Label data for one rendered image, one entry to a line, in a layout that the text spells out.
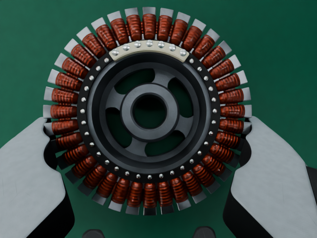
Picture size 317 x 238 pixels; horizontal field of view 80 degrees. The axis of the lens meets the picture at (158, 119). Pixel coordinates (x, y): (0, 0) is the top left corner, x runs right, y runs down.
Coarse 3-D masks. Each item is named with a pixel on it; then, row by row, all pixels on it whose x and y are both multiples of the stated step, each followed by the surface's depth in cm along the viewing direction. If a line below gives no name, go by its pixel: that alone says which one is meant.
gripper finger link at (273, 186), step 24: (264, 144) 9; (288, 144) 9; (240, 168) 8; (264, 168) 8; (288, 168) 8; (240, 192) 7; (264, 192) 7; (288, 192) 7; (312, 192) 7; (240, 216) 6; (264, 216) 6; (288, 216) 6; (312, 216) 6
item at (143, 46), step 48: (96, 48) 10; (144, 48) 10; (192, 48) 10; (48, 96) 10; (96, 96) 11; (144, 96) 12; (192, 96) 12; (240, 96) 10; (96, 144) 10; (144, 144) 12; (192, 144) 11; (240, 144) 10; (96, 192) 10; (144, 192) 10; (192, 192) 10
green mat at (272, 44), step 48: (0, 0) 13; (48, 0) 13; (96, 0) 13; (144, 0) 13; (192, 0) 14; (240, 0) 14; (288, 0) 14; (0, 48) 13; (48, 48) 13; (240, 48) 14; (288, 48) 14; (0, 96) 13; (288, 96) 14; (0, 144) 13
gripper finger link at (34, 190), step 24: (48, 120) 11; (24, 144) 9; (48, 144) 9; (0, 168) 7; (24, 168) 7; (48, 168) 7; (0, 192) 6; (24, 192) 6; (48, 192) 6; (0, 216) 6; (24, 216) 6; (48, 216) 6; (72, 216) 7
